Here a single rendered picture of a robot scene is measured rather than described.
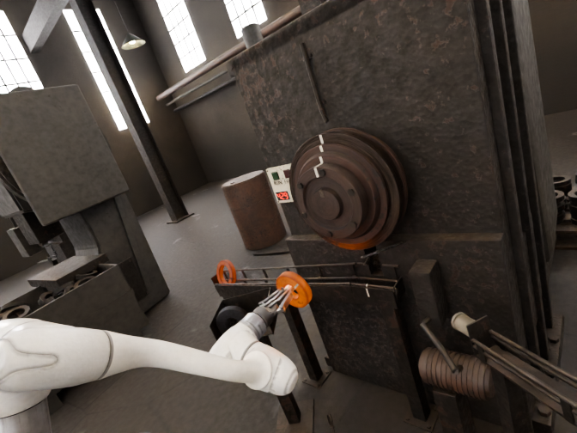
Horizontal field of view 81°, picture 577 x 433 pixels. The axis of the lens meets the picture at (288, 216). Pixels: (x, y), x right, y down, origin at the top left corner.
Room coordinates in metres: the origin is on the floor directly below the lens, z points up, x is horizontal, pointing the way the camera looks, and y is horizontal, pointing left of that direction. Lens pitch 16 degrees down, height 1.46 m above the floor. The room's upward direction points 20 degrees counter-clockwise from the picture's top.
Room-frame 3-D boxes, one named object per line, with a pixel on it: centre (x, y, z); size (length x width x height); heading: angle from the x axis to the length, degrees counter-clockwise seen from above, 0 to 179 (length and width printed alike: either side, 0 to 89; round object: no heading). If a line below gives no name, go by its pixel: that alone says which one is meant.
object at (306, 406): (1.41, 0.34, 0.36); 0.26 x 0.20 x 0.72; 79
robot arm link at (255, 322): (1.03, 0.24, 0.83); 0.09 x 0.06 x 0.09; 44
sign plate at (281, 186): (1.56, -0.07, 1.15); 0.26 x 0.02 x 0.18; 44
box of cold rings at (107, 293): (2.74, 2.18, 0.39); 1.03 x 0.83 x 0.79; 138
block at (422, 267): (1.08, -0.40, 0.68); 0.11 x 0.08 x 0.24; 134
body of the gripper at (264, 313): (1.08, 0.19, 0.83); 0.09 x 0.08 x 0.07; 134
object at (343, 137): (1.24, -0.23, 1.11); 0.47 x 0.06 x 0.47; 44
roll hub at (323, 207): (1.17, -0.16, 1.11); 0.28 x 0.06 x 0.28; 44
